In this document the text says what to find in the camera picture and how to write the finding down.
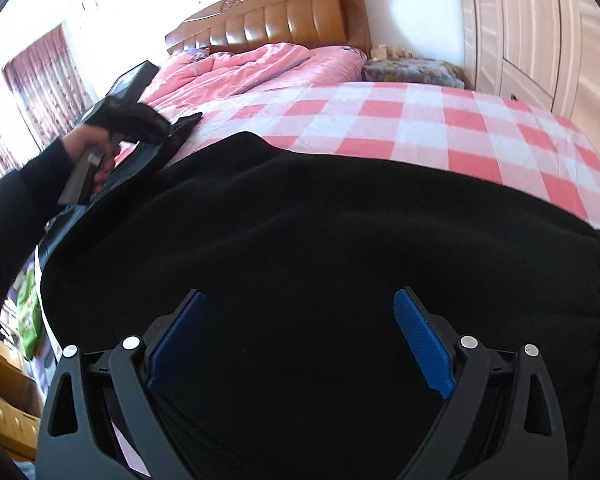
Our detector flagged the light wooden wardrobe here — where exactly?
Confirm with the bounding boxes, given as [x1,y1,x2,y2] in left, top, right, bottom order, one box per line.
[455,0,600,133]

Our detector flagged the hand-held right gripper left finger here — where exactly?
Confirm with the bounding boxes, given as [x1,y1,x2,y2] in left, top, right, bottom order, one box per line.
[36,288,208,480]

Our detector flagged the green plastic bag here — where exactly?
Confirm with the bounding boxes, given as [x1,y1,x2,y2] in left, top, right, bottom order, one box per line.
[14,257,50,361]

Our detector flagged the person's left forearm black sleeve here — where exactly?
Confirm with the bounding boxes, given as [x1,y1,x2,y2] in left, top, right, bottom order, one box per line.
[0,137,81,386]

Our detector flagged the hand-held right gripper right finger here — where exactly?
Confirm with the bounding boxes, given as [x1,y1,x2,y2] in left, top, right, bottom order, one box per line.
[393,286,566,480]

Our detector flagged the floral covered nightstand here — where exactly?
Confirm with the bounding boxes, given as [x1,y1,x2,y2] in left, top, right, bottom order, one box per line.
[361,56,467,92]

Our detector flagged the person's left hand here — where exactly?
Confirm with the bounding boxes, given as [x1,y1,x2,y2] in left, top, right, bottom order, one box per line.
[61,124,122,194]

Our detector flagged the purple floral pillow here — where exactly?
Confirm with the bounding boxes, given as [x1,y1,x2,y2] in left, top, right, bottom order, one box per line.
[171,46,212,62]

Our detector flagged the pink quilt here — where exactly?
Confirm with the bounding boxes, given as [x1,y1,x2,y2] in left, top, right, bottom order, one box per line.
[147,42,368,116]

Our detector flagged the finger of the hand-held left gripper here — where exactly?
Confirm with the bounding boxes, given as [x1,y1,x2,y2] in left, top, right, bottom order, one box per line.
[125,132,187,181]
[166,112,204,137]

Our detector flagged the pink white checked bed sheet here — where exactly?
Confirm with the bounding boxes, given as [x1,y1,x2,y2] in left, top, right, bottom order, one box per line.
[115,80,600,241]

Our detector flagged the brown cardboard boxes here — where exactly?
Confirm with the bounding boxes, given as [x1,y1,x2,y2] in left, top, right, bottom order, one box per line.
[0,332,47,463]

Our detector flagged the brown padded wooden headboard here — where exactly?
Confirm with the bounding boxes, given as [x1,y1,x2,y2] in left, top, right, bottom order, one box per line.
[165,0,372,56]

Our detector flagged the black pants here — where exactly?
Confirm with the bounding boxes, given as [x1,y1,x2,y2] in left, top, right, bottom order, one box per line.
[37,131,600,480]

